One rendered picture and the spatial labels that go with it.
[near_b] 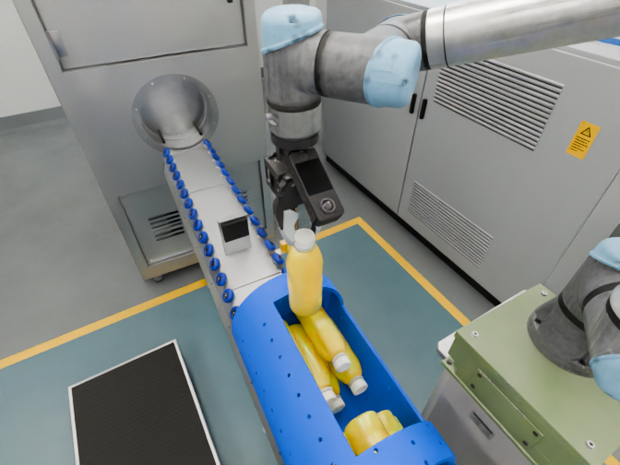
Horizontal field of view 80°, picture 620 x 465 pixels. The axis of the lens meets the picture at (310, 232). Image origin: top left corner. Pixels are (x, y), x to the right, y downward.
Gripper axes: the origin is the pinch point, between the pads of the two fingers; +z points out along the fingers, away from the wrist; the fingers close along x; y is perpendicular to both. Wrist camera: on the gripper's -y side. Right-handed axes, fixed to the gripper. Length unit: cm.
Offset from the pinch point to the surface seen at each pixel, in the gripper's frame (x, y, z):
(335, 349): -4.0, -6.6, 31.2
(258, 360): 13.0, -3.7, 26.5
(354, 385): -5.8, -13.1, 38.5
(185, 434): 43, 34, 128
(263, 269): -3, 41, 51
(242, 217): -2, 53, 36
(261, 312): 8.7, 4.4, 22.4
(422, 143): -135, 110, 71
